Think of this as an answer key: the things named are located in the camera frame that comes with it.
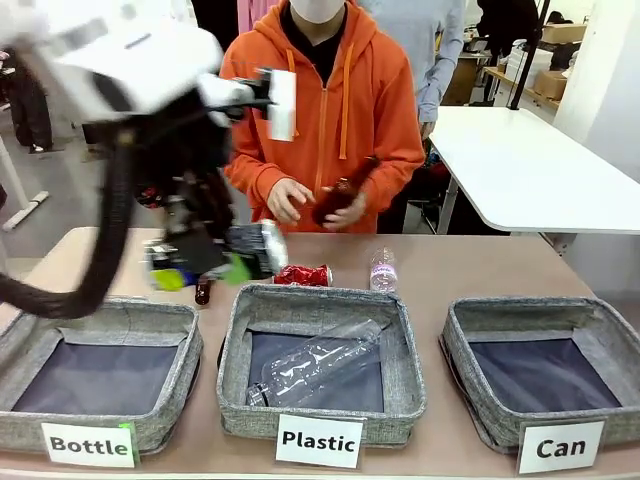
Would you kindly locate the cardboard box on shelf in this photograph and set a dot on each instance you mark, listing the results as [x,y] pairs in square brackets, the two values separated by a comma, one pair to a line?
[550,84]

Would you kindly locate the small cardboard box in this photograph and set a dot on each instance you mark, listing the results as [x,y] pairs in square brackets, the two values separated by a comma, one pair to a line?
[564,33]

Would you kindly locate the grey fabric basket labelled Bottle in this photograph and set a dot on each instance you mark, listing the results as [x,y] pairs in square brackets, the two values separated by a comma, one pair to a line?
[100,430]

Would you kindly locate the small pink-labelled plastic bottle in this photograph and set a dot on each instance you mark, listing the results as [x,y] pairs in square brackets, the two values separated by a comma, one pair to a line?
[383,272]

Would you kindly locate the bystander in light-blue shirt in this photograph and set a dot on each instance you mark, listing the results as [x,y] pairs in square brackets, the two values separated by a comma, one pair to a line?
[435,50]

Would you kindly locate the black upright pole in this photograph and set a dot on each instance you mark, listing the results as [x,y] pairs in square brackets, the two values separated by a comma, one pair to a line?
[530,50]

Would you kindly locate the grey fabric basket labelled Can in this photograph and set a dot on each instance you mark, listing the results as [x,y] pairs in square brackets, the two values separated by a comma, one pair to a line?
[530,312]

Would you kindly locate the bystander in dark trousers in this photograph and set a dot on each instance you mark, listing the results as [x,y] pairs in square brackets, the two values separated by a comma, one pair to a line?
[30,115]

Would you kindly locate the white table leg foot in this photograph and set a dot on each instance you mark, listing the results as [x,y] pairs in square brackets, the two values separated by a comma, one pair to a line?
[25,207]

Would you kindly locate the bystander in black clothes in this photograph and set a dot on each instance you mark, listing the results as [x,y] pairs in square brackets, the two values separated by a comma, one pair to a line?
[505,25]

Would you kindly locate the person's left hand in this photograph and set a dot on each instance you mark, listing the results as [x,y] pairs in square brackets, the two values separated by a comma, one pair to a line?
[347,215]

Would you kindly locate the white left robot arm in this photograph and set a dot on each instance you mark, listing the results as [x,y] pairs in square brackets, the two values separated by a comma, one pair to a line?
[150,65]

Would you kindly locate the person's left forearm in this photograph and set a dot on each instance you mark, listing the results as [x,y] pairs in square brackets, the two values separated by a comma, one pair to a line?
[395,170]

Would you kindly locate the white side table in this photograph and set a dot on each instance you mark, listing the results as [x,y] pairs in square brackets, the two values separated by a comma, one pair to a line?
[525,170]

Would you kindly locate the large clear plastic bottle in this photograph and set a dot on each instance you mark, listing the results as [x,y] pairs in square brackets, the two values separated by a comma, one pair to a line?
[320,362]

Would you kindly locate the person's right hand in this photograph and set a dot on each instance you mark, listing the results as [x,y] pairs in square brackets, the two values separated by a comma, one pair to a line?
[285,200]

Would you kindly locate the white Bottle label card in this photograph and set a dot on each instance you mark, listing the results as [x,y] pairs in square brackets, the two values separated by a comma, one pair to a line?
[90,445]

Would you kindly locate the dark silver-ended drink can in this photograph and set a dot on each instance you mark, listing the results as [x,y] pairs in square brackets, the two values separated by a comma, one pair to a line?
[265,245]

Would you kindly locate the person in orange hoodie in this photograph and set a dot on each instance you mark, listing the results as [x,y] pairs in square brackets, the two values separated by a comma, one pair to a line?
[370,100]

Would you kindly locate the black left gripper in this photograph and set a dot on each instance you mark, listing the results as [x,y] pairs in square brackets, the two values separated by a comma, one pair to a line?
[197,245]

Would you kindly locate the pink hanging garment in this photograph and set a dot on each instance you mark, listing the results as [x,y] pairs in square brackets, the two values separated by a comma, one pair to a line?
[247,15]

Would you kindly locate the white Can label card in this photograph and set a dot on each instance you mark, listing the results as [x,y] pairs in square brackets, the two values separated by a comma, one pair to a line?
[560,447]

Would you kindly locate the small brown glass bottle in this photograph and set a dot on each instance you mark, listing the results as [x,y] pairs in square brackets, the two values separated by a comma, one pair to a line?
[202,294]

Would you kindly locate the white rectangular camera box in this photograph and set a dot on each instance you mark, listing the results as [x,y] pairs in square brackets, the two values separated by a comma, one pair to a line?
[282,105]

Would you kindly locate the large brown cardboard box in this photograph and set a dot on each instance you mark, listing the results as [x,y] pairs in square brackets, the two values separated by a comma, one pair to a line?
[460,80]

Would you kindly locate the grey fabric basket labelled Plastic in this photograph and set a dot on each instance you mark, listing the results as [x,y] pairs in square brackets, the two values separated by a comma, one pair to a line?
[320,300]

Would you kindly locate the white Plastic label card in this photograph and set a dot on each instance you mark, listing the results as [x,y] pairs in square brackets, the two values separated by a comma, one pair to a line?
[320,442]

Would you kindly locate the person's right forearm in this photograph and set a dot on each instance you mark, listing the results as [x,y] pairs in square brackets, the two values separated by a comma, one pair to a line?
[250,175]

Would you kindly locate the crushed red can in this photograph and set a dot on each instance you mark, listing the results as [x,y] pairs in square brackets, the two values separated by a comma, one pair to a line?
[302,275]

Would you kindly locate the white face mask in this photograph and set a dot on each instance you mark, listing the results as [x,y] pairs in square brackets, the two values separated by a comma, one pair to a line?
[317,9]

